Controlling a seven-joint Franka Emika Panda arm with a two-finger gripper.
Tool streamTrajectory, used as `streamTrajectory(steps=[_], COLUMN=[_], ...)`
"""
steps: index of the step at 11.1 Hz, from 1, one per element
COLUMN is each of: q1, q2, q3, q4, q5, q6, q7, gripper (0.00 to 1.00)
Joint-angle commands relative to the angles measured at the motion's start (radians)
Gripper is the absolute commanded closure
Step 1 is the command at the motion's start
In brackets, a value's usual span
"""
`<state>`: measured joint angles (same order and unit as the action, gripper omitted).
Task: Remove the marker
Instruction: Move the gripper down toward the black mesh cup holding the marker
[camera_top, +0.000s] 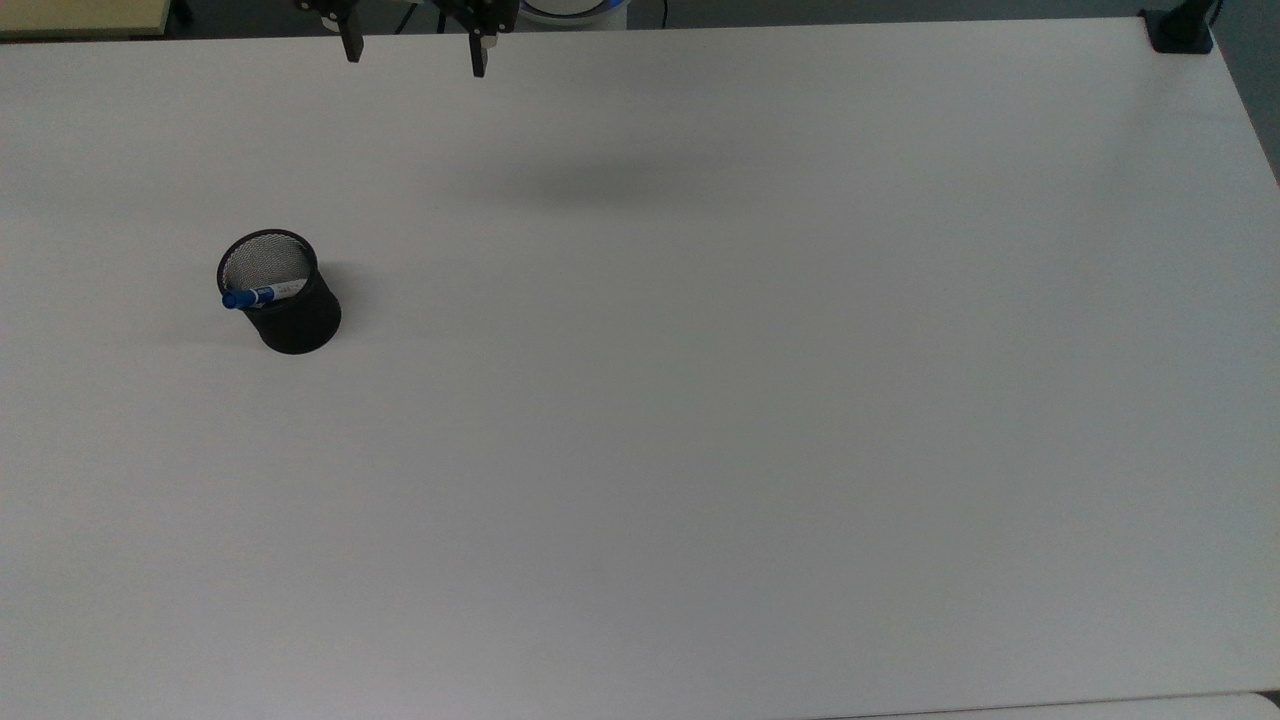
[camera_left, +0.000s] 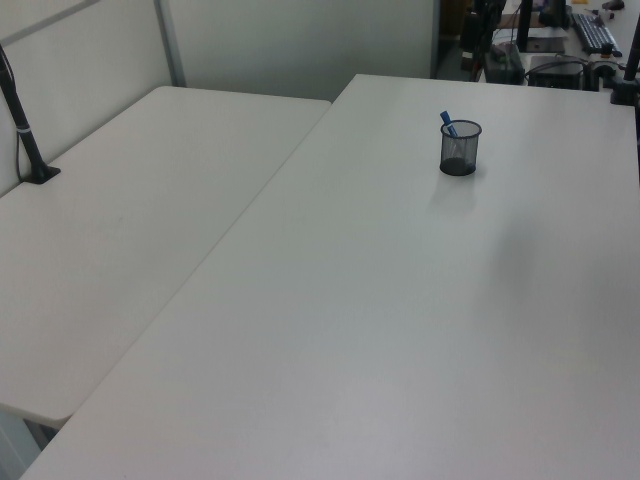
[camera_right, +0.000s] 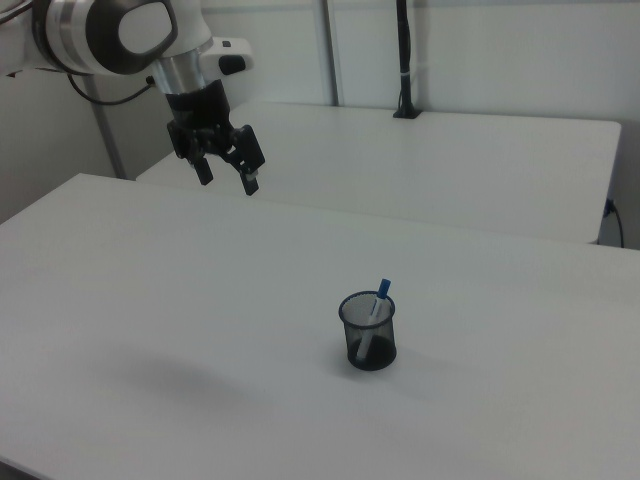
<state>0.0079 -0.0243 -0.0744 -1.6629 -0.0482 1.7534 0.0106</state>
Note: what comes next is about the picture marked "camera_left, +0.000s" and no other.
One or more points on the black computer keyboard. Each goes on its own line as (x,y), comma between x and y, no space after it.
(595,32)

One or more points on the dark grey equipment box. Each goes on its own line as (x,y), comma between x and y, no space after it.
(502,64)

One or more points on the black clamp camera stand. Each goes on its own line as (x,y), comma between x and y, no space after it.
(626,80)

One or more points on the black mesh pen cup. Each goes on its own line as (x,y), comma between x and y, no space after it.
(460,150)

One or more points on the black monitor stand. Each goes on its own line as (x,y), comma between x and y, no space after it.
(524,25)

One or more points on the black electronics box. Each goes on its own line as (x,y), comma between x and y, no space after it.
(557,70)

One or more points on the black camera stand pole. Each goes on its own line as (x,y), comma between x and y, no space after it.
(25,135)

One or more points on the blue marker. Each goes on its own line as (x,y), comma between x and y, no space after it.
(448,123)

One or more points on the grey partition frame post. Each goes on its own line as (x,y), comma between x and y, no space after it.
(170,42)

